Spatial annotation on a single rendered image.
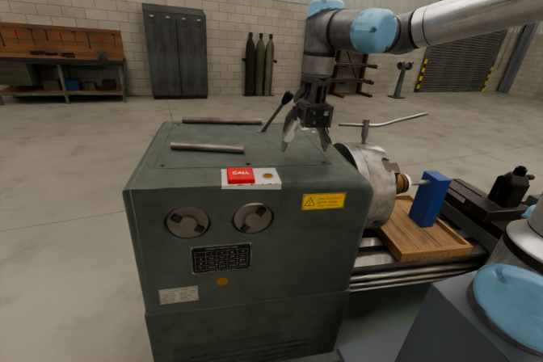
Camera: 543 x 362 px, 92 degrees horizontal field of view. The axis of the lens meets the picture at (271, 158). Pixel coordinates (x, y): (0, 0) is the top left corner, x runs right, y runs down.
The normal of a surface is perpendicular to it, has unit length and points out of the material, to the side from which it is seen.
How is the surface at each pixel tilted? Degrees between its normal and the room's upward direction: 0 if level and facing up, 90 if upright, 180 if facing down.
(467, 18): 110
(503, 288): 97
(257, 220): 90
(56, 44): 90
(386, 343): 0
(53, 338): 0
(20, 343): 0
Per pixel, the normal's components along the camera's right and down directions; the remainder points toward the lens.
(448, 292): 0.07, -0.90
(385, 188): 0.20, -0.03
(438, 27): -0.73, 0.52
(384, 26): 0.58, 0.38
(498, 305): -0.81, 0.31
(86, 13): 0.39, 0.41
